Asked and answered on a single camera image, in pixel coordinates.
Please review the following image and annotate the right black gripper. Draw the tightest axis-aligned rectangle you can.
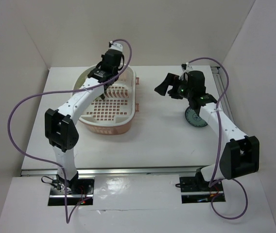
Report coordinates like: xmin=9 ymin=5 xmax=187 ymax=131
xmin=154 ymin=73 xmax=193 ymax=100

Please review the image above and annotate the beige plate with black mark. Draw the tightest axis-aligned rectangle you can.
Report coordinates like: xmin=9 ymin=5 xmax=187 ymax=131
xmin=73 ymin=66 xmax=95 ymax=90

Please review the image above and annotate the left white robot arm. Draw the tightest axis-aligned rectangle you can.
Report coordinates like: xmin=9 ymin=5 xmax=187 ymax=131
xmin=45 ymin=45 xmax=124 ymax=194

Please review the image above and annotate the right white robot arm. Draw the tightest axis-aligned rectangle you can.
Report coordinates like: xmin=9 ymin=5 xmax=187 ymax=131
xmin=155 ymin=70 xmax=259 ymax=190

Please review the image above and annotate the white pink dish rack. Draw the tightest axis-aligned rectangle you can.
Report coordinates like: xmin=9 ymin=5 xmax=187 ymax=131
xmin=79 ymin=67 xmax=139 ymax=135

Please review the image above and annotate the blue patterned plate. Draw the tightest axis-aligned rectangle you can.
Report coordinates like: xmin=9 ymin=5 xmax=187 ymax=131
xmin=185 ymin=107 xmax=208 ymax=128

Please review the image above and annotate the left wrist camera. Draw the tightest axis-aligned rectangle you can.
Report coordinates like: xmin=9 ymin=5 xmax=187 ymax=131
xmin=109 ymin=41 xmax=123 ymax=52

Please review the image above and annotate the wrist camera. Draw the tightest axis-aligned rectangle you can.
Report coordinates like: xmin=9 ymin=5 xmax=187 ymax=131
xmin=179 ymin=62 xmax=193 ymax=80
xmin=109 ymin=41 xmax=123 ymax=52

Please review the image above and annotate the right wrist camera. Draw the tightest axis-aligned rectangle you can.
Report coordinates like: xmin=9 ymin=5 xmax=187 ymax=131
xmin=179 ymin=62 xmax=193 ymax=80

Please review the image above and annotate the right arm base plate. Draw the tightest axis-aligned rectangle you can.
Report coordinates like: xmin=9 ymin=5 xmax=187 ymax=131
xmin=175 ymin=173 xmax=226 ymax=204

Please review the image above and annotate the aluminium rail frame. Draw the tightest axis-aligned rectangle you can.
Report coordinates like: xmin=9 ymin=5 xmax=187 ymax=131
xmin=21 ymin=65 xmax=224 ymax=176

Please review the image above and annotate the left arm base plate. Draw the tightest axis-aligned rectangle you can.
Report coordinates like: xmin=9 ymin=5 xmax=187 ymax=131
xmin=48 ymin=178 xmax=95 ymax=206

